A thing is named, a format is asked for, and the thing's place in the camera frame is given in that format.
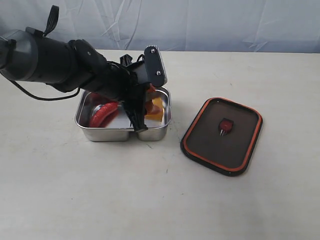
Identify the red sausage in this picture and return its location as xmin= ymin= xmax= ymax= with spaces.
xmin=89 ymin=102 xmax=118 ymax=128

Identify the steel two-compartment lunch box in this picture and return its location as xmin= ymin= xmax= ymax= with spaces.
xmin=74 ymin=87 xmax=172 ymax=142

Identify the white backdrop cloth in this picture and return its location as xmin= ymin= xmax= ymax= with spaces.
xmin=0 ymin=0 xmax=320 ymax=53

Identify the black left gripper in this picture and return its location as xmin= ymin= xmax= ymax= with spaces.
xmin=80 ymin=60 xmax=162 ymax=133

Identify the yellow cheese wedge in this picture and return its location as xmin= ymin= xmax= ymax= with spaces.
xmin=144 ymin=97 xmax=165 ymax=122

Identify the dark lid with orange seal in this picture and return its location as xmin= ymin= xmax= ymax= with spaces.
xmin=180 ymin=97 xmax=263 ymax=177

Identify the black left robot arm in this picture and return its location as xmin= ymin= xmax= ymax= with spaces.
xmin=0 ymin=27 xmax=167 ymax=132

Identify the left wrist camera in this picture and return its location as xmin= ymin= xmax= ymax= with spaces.
xmin=120 ymin=45 xmax=168 ymax=88

